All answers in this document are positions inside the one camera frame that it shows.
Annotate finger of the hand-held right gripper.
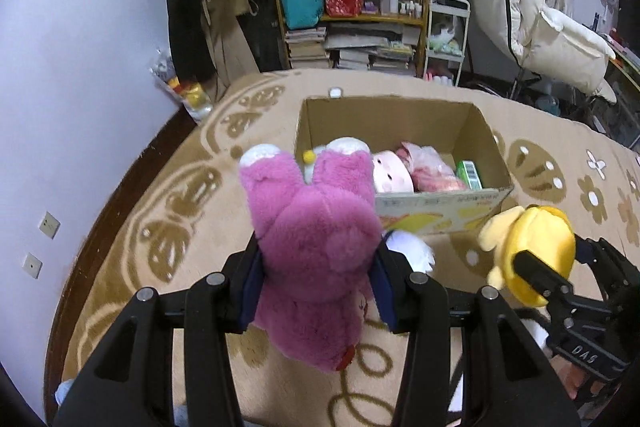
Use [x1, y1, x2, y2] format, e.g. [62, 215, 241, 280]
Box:
[514, 250, 578, 309]
[574, 234, 633, 300]

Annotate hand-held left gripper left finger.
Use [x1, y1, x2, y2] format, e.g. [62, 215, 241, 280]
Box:
[52, 232, 266, 427]

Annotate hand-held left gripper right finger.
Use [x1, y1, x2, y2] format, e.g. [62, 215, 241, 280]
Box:
[370, 237, 583, 427]

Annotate white plush toy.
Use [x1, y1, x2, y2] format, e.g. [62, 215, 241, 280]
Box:
[387, 229, 437, 278]

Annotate yellow plush toy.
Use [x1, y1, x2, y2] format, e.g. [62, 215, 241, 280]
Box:
[477, 204, 577, 308]

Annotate pink plush bear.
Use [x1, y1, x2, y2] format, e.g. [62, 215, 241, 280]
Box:
[239, 137, 386, 374]

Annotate pale-faced plush doll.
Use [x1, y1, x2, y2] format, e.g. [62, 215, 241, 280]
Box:
[372, 150, 415, 194]

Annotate green tissue pack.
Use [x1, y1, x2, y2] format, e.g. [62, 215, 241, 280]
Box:
[455, 160, 485, 190]

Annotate pink plastic-wrapped pack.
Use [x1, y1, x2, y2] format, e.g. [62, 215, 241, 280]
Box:
[396, 141, 468, 192]

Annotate cardboard box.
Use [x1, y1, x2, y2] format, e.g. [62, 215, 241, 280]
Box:
[292, 96, 515, 237]

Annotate wooden desk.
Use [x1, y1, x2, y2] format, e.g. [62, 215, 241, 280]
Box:
[606, 41, 640, 88]

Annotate plastic bag of toys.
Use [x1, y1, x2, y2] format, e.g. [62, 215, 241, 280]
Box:
[150, 49, 214, 124]

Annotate grey cloth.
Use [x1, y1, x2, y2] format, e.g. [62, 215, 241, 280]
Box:
[54, 379, 78, 408]

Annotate cream duvet on chair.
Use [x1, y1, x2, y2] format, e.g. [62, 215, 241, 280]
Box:
[465, 0, 619, 106]

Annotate pile of books and papers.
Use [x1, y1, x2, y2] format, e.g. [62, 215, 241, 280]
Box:
[325, 23, 422, 76]

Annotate black monitor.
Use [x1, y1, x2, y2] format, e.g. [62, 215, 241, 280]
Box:
[618, 0, 640, 54]

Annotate stack of books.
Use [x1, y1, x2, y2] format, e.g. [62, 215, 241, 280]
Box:
[285, 27, 329, 70]

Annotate beige hanging garment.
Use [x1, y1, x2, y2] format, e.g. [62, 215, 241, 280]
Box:
[200, 0, 262, 88]

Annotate plush toy in cart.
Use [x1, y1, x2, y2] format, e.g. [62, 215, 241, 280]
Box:
[430, 18, 464, 56]

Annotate black hanging garment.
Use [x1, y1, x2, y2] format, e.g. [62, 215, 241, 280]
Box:
[167, 0, 217, 80]

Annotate wall outlet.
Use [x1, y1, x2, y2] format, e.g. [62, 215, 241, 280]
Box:
[22, 252, 44, 281]
[40, 211, 61, 239]

